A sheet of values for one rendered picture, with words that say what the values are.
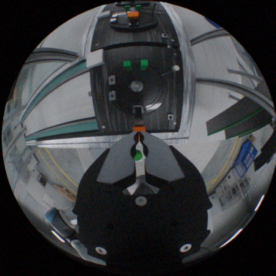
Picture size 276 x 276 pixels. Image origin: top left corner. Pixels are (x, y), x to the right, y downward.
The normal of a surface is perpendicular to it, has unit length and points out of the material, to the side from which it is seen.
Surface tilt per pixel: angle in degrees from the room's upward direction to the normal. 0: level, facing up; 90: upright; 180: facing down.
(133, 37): 0
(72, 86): 0
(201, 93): 0
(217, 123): 90
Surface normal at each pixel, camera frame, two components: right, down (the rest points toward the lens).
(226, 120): -0.99, -0.10
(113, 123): 0.02, 0.53
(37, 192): 0.98, -0.19
